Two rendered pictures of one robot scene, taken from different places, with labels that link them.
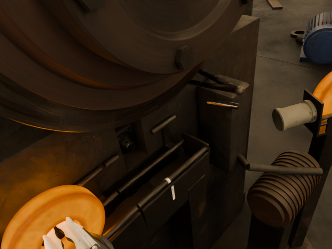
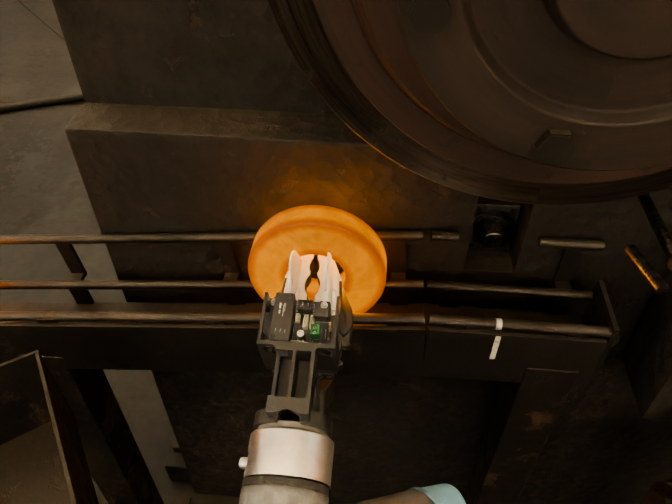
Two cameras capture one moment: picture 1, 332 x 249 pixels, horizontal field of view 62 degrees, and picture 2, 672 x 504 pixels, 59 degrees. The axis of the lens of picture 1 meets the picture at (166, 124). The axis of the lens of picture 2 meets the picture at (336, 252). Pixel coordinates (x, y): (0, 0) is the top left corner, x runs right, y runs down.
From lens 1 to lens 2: 0.19 m
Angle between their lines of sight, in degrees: 35
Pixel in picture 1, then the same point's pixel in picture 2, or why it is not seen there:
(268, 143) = not seen: outside the picture
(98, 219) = (369, 291)
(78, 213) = (349, 261)
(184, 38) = (572, 120)
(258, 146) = not seen: outside the picture
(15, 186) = (310, 179)
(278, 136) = not seen: outside the picture
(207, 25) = (637, 120)
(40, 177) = (342, 188)
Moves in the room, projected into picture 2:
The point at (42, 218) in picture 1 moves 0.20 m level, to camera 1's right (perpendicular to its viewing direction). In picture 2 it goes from (307, 233) to (463, 344)
